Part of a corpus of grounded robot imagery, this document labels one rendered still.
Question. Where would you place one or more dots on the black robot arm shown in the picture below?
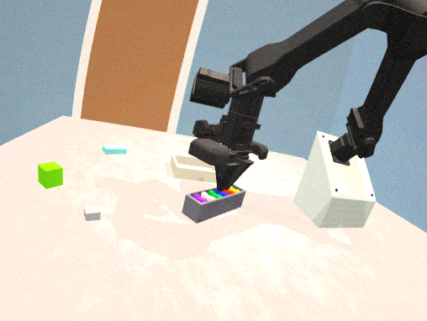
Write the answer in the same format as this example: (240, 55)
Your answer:
(272, 67)

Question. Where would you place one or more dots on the green fuse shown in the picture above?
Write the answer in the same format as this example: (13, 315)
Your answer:
(212, 194)

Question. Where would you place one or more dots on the green cube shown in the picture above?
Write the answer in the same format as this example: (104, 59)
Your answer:
(50, 175)

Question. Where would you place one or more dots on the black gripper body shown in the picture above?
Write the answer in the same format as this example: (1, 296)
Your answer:
(236, 141)

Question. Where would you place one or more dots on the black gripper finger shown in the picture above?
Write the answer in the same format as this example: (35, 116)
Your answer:
(224, 174)
(243, 167)

